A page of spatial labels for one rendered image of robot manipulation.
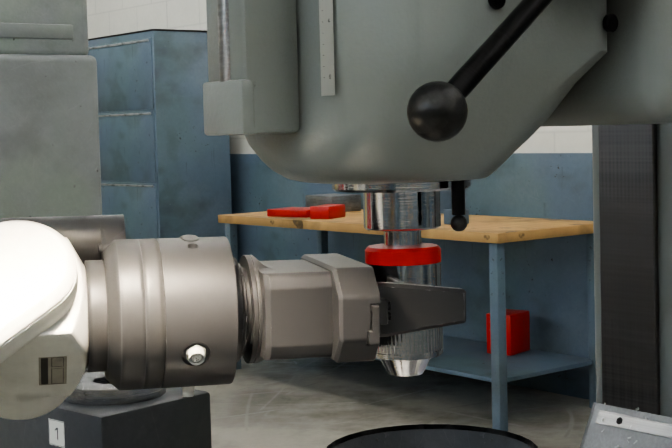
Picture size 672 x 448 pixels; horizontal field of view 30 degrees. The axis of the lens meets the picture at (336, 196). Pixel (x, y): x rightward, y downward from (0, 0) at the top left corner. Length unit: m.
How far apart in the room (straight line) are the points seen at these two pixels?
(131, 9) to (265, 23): 8.94
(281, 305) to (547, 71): 0.20
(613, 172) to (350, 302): 0.47
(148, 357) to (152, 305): 0.03
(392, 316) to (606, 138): 0.44
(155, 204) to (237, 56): 7.33
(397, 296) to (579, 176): 5.46
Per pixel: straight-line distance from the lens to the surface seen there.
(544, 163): 6.33
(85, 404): 1.09
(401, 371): 0.77
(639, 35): 0.78
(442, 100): 0.61
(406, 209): 0.75
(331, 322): 0.72
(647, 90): 0.77
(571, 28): 0.74
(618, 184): 1.13
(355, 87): 0.67
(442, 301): 0.75
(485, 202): 6.63
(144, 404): 1.08
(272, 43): 0.69
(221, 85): 0.69
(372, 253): 0.76
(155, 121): 7.98
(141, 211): 8.17
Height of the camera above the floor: 1.34
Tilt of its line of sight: 3 degrees down
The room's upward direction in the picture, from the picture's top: 2 degrees counter-clockwise
